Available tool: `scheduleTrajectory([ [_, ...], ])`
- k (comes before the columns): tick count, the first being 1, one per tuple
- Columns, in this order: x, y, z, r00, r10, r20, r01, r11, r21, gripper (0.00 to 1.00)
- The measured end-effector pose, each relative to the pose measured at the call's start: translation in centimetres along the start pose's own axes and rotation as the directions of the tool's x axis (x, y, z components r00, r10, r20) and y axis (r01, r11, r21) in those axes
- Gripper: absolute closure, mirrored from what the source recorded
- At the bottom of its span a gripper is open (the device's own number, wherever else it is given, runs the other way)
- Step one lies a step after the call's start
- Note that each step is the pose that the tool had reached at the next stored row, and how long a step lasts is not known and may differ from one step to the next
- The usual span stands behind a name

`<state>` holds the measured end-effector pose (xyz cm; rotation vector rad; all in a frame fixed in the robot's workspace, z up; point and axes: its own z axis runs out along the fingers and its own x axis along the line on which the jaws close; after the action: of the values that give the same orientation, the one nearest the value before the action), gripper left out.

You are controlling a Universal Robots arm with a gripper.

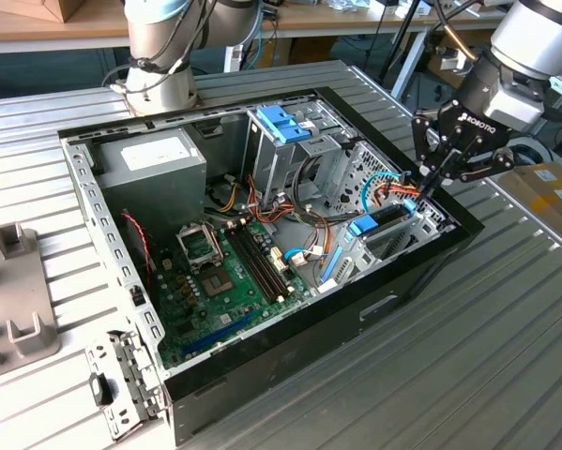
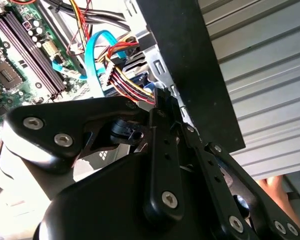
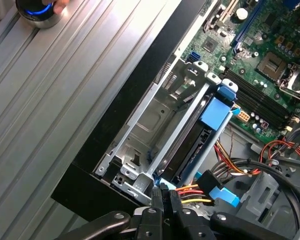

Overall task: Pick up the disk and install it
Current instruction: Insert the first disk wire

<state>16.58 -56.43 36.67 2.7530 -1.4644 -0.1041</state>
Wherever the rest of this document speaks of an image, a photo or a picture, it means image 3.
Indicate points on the black PC case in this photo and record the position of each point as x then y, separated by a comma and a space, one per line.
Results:
129, 105

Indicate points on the CPU socket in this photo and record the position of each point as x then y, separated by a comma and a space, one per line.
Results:
271, 63

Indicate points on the hard disk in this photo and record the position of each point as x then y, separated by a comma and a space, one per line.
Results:
215, 112

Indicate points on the silver drive cage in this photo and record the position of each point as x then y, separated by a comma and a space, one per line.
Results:
265, 197

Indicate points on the person's hand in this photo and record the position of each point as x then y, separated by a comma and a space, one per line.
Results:
60, 5

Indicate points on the white board power connector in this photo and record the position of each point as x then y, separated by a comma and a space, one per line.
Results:
243, 116

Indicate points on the white expansion slot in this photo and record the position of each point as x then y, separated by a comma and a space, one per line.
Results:
227, 11

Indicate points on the blue board SATA port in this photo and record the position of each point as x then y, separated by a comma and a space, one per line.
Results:
193, 57

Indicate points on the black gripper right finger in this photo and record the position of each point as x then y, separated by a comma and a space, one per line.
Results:
187, 225

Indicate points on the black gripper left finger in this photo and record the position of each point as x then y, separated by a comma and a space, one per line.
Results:
152, 225

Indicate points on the silver disk bay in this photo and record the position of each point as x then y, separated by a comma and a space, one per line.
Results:
144, 120

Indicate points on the blue expansion slot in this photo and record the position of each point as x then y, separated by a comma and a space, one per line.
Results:
243, 25

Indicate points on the green motherboard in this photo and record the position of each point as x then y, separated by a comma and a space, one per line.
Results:
260, 35

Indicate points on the black RAM slot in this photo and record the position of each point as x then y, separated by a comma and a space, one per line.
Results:
261, 93
252, 98

